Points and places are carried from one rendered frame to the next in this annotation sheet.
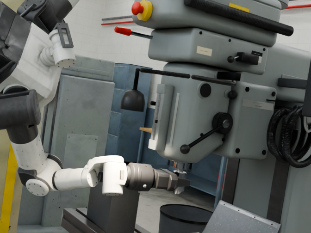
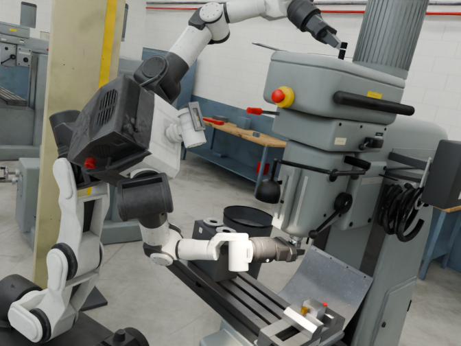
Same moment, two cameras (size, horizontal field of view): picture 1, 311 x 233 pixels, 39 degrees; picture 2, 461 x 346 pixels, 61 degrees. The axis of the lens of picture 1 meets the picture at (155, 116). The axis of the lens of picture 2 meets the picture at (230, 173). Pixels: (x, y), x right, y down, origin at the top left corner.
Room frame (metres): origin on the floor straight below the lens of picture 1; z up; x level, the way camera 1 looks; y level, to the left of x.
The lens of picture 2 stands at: (0.24, 0.36, 1.79)
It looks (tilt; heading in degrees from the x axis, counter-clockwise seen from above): 14 degrees down; 351
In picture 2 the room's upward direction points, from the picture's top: 11 degrees clockwise
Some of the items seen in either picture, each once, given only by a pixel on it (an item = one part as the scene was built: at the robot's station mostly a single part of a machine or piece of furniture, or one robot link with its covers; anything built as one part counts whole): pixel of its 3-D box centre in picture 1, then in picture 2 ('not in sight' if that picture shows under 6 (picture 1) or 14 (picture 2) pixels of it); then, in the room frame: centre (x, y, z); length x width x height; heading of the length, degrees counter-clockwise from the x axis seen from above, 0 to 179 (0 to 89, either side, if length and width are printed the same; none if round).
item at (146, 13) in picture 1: (144, 10); (284, 97); (1.35, 0.08, 1.76); 0.06 x 0.02 x 0.06; 35
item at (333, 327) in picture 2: not in sight; (304, 327); (1.35, -0.17, 1.02); 0.35 x 0.15 x 0.11; 128
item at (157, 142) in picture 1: (161, 117); (286, 196); (1.42, -0.02, 1.45); 0.04 x 0.04 x 0.21; 35
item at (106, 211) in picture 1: (112, 200); (215, 247); (1.79, 0.12, 1.06); 0.22 x 0.12 x 0.20; 30
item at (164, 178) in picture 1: (153, 179); (272, 250); (1.45, -0.02, 1.24); 0.13 x 0.12 x 0.10; 22
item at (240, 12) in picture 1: (242, 16); (377, 104); (1.39, -0.22, 1.79); 0.45 x 0.04 x 0.04; 125
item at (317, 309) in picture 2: not in sight; (313, 312); (1.37, -0.19, 1.07); 0.06 x 0.05 x 0.06; 38
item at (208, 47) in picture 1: (208, 52); (331, 129); (1.51, -0.14, 1.68); 0.34 x 0.24 x 0.10; 125
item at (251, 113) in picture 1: (230, 118); (339, 185); (1.60, -0.27, 1.47); 0.24 x 0.19 x 0.26; 35
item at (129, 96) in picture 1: (133, 99); (269, 189); (1.32, 0.07, 1.49); 0.07 x 0.07 x 0.06
